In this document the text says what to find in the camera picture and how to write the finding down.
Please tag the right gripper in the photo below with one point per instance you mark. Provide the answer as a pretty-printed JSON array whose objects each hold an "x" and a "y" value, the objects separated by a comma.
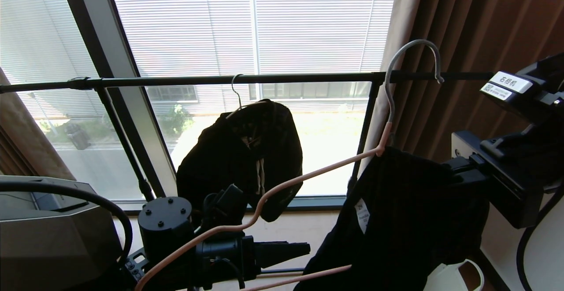
[{"x": 515, "y": 194}]

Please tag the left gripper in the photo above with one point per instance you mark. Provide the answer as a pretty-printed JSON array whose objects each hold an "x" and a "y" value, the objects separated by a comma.
[{"x": 224, "y": 256}]

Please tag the black garment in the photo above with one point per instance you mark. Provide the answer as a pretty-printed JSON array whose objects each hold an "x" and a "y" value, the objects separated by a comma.
[
  {"x": 220, "y": 163},
  {"x": 396, "y": 229}
]

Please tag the pink clothes hanger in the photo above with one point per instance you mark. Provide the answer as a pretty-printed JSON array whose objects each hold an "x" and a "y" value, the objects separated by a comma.
[
  {"x": 235, "y": 93},
  {"x": 308, "y": 174}
]

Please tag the white laundry basket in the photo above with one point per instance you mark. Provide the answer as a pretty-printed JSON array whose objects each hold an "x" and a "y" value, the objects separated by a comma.
[{"x": 449, "y": 278}]

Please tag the black clothes rack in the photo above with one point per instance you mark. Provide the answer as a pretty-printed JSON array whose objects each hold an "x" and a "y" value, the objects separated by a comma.
[{"x": 176, "y": 80}]

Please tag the brown curtain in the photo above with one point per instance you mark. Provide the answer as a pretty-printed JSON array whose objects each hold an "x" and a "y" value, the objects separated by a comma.
[
  {"x": 462, "y": 27},
  {"x": 26, "y": 150}
]

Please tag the window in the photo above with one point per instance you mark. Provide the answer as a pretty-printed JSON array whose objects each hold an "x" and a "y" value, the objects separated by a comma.
[{"x": 198, "y": 27}]

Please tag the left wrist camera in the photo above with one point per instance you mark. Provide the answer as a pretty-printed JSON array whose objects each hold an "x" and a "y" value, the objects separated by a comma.
[{"x": 224, "y": 203}]

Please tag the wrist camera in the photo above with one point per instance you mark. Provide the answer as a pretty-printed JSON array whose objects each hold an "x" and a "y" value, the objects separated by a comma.
[
  {"x": 511, "y": 88},
  {"x": 224, "y": 203}
]

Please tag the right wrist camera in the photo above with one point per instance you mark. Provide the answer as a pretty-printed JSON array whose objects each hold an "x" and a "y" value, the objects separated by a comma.
[{"x": 511, "y": 88}]

